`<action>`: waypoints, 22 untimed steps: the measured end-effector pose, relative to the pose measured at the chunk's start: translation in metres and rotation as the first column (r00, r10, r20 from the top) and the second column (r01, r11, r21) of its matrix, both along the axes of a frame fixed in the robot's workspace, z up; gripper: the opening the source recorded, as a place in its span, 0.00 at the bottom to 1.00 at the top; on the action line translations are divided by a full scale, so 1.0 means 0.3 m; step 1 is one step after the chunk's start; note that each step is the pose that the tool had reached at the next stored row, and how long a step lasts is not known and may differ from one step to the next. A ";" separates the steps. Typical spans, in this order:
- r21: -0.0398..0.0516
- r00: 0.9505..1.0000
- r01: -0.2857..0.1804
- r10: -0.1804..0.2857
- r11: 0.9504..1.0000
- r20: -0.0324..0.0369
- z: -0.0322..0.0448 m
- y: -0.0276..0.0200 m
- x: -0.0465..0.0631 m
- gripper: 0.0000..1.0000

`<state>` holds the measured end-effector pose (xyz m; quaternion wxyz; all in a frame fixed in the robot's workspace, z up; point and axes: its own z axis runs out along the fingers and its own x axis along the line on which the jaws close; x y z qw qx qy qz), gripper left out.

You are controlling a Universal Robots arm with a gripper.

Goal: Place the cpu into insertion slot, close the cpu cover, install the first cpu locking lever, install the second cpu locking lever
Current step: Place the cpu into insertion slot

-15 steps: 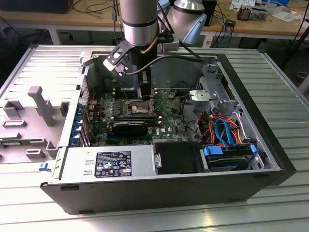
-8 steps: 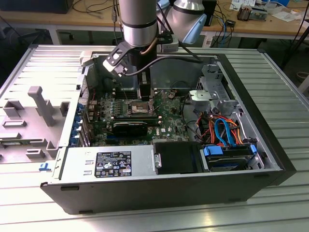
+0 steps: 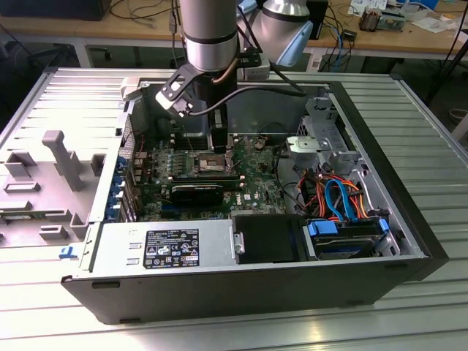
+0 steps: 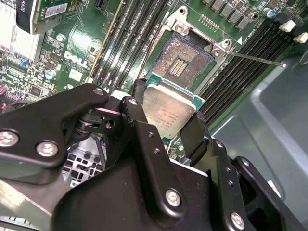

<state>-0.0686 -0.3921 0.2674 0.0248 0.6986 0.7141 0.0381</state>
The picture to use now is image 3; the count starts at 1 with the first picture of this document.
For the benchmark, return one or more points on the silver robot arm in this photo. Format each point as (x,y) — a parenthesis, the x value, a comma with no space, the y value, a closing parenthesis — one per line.
(208,36)

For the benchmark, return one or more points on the CPU socket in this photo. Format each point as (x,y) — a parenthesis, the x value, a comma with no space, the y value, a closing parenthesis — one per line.
(212,166)

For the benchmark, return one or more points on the blue expansion slot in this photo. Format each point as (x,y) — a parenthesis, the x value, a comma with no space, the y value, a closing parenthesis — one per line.
(170,211)

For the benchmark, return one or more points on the round coin cell battery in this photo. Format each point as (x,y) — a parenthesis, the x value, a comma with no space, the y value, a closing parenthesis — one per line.
(260,143)

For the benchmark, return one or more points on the green motherboard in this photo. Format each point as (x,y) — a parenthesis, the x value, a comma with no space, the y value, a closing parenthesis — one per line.
(256,175)

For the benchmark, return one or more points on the silver perforated drive cage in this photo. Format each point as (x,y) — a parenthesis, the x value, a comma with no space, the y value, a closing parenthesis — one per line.
(318,108)

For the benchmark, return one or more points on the white paper label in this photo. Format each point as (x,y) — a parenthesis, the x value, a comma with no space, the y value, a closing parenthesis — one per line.
(316,62)

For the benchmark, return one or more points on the black graphics card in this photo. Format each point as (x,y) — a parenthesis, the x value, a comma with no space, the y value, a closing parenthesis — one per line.
(197,196)

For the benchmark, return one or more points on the black tower box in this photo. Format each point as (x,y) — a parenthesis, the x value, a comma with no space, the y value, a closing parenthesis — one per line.
(321,18)

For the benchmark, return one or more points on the small black power adapter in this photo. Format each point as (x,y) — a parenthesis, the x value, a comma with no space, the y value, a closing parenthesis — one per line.
(349,35)

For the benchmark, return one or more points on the small silver metal latch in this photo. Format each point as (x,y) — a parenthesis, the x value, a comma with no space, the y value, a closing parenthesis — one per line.
(238,243)

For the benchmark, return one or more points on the brown metal heat sink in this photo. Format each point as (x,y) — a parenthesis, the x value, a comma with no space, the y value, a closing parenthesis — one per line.
(369,20)

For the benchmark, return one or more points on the printed paper sheets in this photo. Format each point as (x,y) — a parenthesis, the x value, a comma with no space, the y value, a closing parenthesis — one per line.
(365,5)

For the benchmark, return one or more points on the wooden desk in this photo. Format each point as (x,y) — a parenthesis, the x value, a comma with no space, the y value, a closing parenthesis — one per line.
(55,27)

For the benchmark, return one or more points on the hard disk blue carrier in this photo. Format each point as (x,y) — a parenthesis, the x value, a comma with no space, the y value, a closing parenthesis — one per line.
(321,231)

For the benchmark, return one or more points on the large black box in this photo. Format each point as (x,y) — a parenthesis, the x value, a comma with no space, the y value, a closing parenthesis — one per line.
(55,9)

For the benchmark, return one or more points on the black office chair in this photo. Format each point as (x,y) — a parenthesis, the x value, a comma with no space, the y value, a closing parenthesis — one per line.
(36,66)

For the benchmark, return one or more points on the grey metal device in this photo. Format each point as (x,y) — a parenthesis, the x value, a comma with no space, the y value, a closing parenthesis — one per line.
(393,22)

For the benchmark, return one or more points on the silver power supply unit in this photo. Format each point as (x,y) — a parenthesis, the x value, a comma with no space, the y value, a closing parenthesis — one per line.
(117,252)

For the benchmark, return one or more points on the black PC case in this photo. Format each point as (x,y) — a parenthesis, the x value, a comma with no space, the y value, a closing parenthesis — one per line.
(219,296)

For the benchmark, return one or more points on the grey plastic parts rack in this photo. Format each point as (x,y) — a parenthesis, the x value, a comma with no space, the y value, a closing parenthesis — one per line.
(36,194)

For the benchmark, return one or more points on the white paper sheet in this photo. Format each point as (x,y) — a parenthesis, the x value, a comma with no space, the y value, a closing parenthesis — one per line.
(435,22)

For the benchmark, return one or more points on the green RAM stick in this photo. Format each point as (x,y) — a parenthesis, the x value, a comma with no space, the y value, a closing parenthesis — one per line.
(22,218)

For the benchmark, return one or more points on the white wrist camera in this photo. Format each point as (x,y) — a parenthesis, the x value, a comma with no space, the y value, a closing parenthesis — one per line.
(170,100)

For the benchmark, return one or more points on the silver metal drive bracket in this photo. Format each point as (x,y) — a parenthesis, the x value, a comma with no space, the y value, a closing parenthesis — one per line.
(303,144)

